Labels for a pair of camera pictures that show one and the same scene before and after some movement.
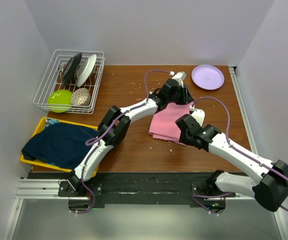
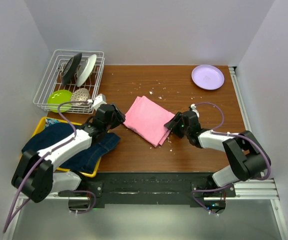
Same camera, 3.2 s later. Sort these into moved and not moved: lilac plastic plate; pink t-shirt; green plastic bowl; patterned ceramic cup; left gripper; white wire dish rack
Moved: left gripper; pink t-shirt
Not moved: green plastic bowl; white wire dish rack; lilac plastic plate; patterned ceramic cup
